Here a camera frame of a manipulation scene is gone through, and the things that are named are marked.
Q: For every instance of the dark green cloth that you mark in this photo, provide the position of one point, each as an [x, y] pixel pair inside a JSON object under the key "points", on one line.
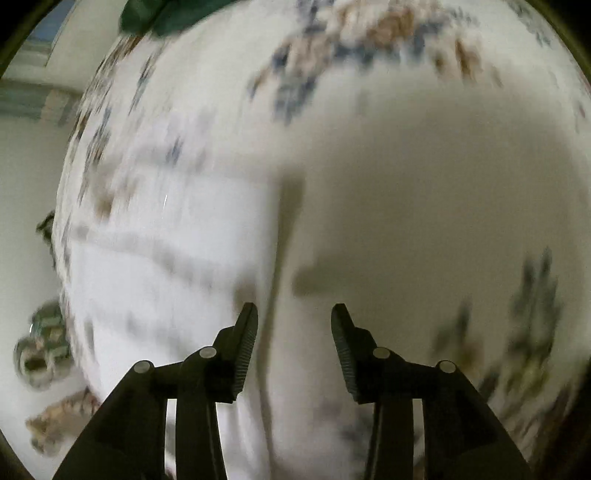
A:
{"points": [[157, 16]]}

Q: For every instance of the brown patterned slipper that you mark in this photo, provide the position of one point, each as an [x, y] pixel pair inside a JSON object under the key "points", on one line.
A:
{"points": [[60, 422]]}

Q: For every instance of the white striped garment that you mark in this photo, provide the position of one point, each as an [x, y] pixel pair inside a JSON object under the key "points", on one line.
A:
{"points": [[184, 258]]}

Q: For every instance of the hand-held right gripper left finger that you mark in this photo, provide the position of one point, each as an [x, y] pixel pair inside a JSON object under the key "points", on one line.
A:
{"points": [[244, 350]]}

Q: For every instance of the floral printed bed sheet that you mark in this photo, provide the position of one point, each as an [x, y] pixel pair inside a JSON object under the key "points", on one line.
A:
{"points": [[415, 184]]}

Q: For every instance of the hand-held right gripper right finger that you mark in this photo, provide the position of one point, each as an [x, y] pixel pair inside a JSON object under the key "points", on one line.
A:
{"points": [[345, 350]]}

